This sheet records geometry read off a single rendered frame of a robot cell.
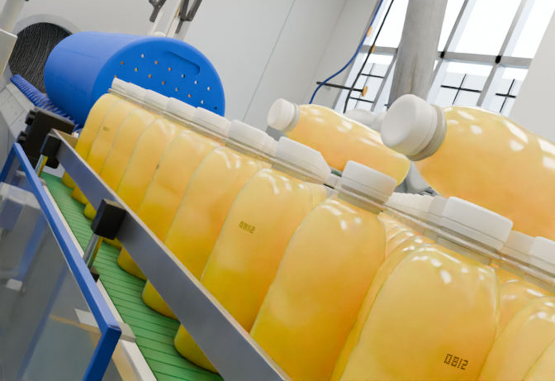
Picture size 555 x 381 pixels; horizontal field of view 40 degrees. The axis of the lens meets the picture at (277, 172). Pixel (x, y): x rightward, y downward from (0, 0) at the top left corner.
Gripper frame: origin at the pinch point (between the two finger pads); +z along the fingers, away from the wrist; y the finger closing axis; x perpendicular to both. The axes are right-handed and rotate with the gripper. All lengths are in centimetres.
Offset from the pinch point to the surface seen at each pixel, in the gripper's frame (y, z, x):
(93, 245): 22, 33, 106
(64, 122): 19, 27, 41
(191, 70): -2.8, 8.0, 26.2
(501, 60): -275, -103, -242
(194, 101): -5.9, 13.5, 26.6
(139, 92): 13, 17, 60
